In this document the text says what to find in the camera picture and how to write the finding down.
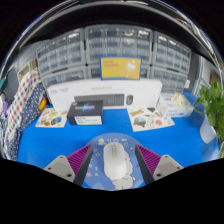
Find round blue rabbit-print mouse pad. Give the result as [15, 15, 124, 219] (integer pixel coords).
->
[80, 133, 147, 192]

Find small black box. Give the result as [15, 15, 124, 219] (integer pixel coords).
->
[66, 100, 104, 126]

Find small colourful sticker sheet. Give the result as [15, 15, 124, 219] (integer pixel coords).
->
[34, 107, 68, 129]

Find large colourful sticker sheet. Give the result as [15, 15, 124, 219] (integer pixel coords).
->
[127, 106, 176, 133]

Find white red-dotted fabric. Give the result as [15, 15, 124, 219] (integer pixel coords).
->
[5, 68, 43, 134]

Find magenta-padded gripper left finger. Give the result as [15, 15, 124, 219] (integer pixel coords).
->
[43, 143, 94, 187]

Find navy polka-dot fabric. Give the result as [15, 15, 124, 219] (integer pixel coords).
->
[9, 83, 47, 161]

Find green plant in white pot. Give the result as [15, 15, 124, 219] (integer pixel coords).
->
[194, 81, 224, 159]

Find yellow card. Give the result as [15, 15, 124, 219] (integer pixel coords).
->
[99, 55, 143, 81]

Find white computer mouse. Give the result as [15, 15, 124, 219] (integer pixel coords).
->
[102, 142, 129, 181]

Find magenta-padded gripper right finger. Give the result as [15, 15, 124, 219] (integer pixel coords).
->
[134, 143, 184, 186]

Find white keyboard packaging box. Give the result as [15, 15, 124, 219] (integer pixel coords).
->
[46, 78, 163, 112]

